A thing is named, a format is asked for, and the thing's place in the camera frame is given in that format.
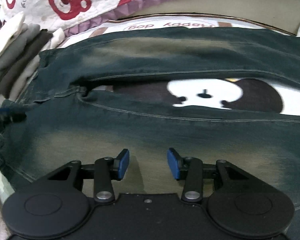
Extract bear printed quilt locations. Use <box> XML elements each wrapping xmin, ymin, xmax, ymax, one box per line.
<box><xmin>0</xmin><ymin>0</ymin><xmax>300</xmax><ymax>39</ymax></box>

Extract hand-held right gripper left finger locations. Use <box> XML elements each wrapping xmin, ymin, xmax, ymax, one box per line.
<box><xmin>47</xmin><ymin>148</ymin><xmax>130</xmax><ymax>204</ymax></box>

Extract dog printed floor mat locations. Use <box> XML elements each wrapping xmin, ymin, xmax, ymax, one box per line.
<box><xmin>57</xmin><ymin>14</ymin><xmax>300</xmax><ymax>117</ymax></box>

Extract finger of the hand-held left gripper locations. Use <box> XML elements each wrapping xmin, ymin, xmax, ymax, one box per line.
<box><xmin>0</xmin><ymin>107</ymin><xmax>27</xmax><ymax>123</ymax></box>

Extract stack of folded clothes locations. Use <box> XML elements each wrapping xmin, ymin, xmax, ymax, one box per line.
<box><xmin>0</xmin><ymin>29</ymin><xmax>53</xmax><ymax>98</ymax></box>

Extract dark green jeans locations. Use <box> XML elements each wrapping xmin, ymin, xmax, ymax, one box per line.
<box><xmin>0</xmin><ymin>27</ymin><xmax>300</xmax><ymax>240</ymax></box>

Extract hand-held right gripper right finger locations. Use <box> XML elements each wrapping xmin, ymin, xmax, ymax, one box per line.
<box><xmin>166</xmin><ymin>147</ymin><xmax>250</xmax><ymax>203</ymax></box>

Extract small white folded garment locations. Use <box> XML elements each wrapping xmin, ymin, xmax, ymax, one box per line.
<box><xmin>47</xmin><ymin>28</ymin><xmax>66</xmax><ymax>50</ymax></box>

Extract beige folded garment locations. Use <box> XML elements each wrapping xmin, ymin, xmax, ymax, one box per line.
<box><xmin>9</xmin><ymin>54</ymin><xmax>41</xmax><ymax>101</ymax></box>

